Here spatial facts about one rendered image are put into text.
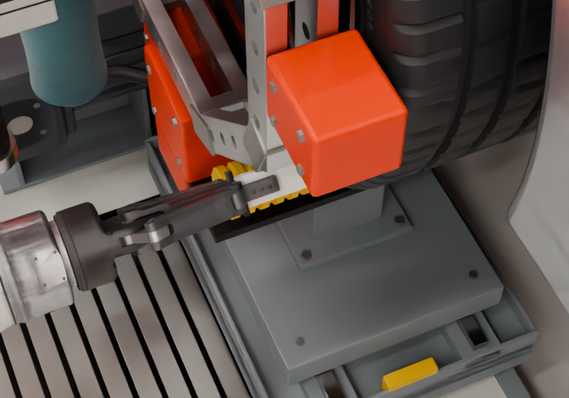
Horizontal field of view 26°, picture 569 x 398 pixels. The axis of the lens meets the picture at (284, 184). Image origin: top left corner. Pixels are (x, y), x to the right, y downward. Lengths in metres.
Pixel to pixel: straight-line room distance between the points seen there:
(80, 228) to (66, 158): 0.80
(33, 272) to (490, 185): 1.04
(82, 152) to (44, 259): 0.82
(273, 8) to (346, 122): 0.10
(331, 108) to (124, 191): 0.99
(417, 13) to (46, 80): 0.62
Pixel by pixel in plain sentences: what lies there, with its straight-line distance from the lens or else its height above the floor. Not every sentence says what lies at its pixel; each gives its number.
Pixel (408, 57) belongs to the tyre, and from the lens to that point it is 0.90.
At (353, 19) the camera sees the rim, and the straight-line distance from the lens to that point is 0.96.
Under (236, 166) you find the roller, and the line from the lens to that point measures 1.28.
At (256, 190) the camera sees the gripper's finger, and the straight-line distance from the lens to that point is 1.12.
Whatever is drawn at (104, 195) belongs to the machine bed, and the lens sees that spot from 1.84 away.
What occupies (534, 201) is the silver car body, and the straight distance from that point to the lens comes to 0.93.
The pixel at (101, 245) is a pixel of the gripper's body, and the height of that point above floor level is 0.67.
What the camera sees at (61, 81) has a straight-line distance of 1.39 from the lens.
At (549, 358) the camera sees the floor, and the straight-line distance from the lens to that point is 1.81.
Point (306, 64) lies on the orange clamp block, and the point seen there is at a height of 0.88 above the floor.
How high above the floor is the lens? 1.56
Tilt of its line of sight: 54 degrees down
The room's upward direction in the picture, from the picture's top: straight up
